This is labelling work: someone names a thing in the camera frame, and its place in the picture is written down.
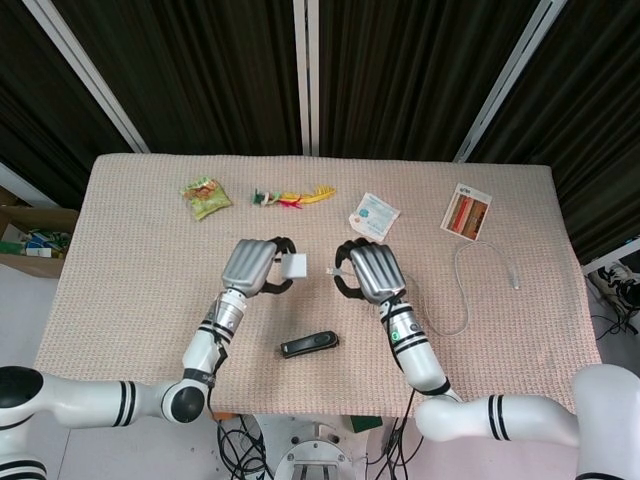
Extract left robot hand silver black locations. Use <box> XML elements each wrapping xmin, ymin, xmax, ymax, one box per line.
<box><xmin>219</xmin><ymin>234</ymin><xmax>300</xmax><ymax>297</ymax></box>

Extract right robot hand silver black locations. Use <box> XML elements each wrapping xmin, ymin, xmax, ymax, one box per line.
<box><xmin>333</xmin><ymin>238</ymin><xmax>409</xmax><ymax>305</ymax></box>

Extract white charger cube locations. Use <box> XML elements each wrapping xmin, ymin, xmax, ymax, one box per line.
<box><xmin>280</xmin><ymin>253</ymin><xmax>308</xmax><ymax>280</ymax></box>

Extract white cable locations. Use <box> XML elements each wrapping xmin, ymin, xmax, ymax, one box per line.
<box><xmin>324</xmin><ymin>239</ymin><xmax>522</xmax><ymax>336</ymax></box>

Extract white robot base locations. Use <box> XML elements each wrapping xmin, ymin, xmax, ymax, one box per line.
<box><xmin>272</xmin><ymin>414</ymin><xmax>369</xmax><ymax>480</ymax></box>

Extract white blue wipes packet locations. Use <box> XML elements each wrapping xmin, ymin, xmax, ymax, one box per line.
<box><xmin>347</xmin><ymin>192</ymin><xmax>402</xmax><ymax>237</ymax></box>

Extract yellow green snack packet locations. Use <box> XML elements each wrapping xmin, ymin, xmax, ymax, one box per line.
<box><xmin>179</xmin><ymin>178</ymin><xmax>235</xmax><ymax>221</ymax></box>

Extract feather shuttlecock green base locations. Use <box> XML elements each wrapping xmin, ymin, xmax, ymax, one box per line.
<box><xmin>251</xmin><ymin>184</ymin><xmax>337</xmax><ymax>209</ymax></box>

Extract beige woven tablecloth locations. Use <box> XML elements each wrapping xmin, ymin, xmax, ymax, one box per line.
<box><xmin>33</xmin><ymin>152</ymin><xmax>604</xmax><ymax>416</ymax></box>

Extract black stapler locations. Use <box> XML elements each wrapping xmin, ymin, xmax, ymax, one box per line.
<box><xmin>279</xmin><ymin>331</ymin><xmax>339</xmax><ymax>360</ymax></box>

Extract red striped postcard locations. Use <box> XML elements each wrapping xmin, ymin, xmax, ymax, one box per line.
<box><xmin>439</xmin><ymin>182</ymin><xmax>495</xmax><ymax>237</ymax></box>

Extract green box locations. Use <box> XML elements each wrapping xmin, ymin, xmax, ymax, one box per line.
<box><xmin>349</xmin><ymin>415</ymin><xmax>384</xmax><ymax>434</ymax></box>

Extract dark brown curtain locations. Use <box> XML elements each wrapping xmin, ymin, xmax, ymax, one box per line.
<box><xmin>0</xmin><ymin>0</ymin><xmax>640</xmax><ymax>266</ymax></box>

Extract green white cartons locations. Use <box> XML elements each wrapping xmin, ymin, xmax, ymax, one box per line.
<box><xmin>0</xmin><ymin>227</ymin><xmax>71</xmax><ymax>260</ymax></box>

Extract brown cardboard box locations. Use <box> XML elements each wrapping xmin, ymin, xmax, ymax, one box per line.
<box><xmin>0</xmin><ymin>184</ymin><xmax>80</xmax><ymax>279</ymax></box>

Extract black white shoe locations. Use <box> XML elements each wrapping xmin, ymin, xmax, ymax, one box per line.
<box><xmin>587</xmin><ymin>262</ymin><xmax>640</xmax><ymax>321</ymax></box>

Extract black cable bundle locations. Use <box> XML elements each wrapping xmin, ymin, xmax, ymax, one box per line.
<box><xmin>369</xmin><ymin>384</ymin><xmax>426</xmax><ymax>480</ymax></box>
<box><xmin>214</xmin><ymin>412</ymin><xmax>267</xmax><ymax>480</ymax></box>

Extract white upright frame post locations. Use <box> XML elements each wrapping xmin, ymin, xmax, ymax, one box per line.
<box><xmin>293</xmin><ymin>0</ymin><xmax>321</xmax><ymax>156</ymax></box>

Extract white slanted frame post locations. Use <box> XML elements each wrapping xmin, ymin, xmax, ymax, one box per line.
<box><xmin>29</xmin><ymin>0</ymin><xmax>151</xmax><ymax>154</ymax></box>
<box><xmin>452</xmin><ymin>0</ymin><xmax>570</xmax><ymax>163</ymax></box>

